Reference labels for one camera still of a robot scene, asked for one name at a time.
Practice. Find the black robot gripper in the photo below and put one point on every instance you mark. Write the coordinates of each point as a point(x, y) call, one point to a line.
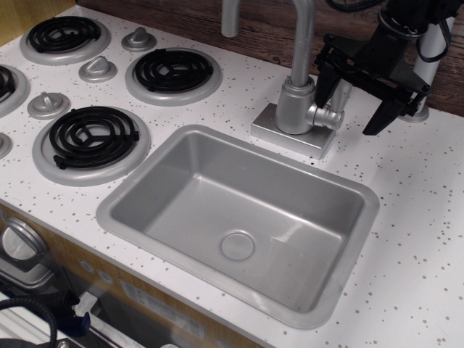
point(377, 66)

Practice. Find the silver faucet lever handle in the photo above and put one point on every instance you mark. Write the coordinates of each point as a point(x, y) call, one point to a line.
point(331, 107)

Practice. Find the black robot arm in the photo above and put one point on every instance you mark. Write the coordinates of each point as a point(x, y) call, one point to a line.
point(412, 19)

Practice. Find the silver toy faucet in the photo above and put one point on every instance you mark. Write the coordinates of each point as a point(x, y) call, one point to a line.
point(296, 122)

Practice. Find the white support pole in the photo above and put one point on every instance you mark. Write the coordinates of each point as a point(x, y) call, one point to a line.
point(432, 47)

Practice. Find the grey plastic sink basin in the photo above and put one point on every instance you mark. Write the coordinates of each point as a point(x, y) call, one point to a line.
point(279, 235)

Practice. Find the back right black burner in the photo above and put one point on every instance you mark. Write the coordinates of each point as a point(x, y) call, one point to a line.
point(173, 77)

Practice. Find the black burner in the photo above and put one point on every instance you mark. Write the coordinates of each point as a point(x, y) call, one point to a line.
point(15, 88)
point(91, 146)
point(64, 41)
point(173, 77)

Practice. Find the silver stove knob back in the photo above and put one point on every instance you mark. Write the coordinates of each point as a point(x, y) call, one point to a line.
point(138, 41)

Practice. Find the silver stove knob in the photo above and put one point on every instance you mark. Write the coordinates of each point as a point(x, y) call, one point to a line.
point(48, 106)
point(138, 41)
point(98, 70)

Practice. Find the silver stove knob middle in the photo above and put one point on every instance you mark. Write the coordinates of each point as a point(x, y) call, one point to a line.
point(98, 70)

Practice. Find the front right black burner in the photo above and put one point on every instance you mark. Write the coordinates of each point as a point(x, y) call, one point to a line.
point(91, 146)

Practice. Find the back left black burner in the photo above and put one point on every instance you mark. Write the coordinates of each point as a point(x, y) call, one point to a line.
point(64, 41)

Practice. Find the silver stove knob front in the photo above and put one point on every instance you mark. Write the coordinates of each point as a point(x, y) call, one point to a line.
point(48, 106)

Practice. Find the front left black burner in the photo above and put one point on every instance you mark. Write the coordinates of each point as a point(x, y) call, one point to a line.
point(15, 88)

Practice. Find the silver stove knob edge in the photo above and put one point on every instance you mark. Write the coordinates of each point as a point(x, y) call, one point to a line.
point(5, 145)

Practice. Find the silver oven dial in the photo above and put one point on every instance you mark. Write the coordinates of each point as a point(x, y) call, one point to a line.
point(21, 245)

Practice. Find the silver oven door handle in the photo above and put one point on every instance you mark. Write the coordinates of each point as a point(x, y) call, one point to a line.
point(37, 279)

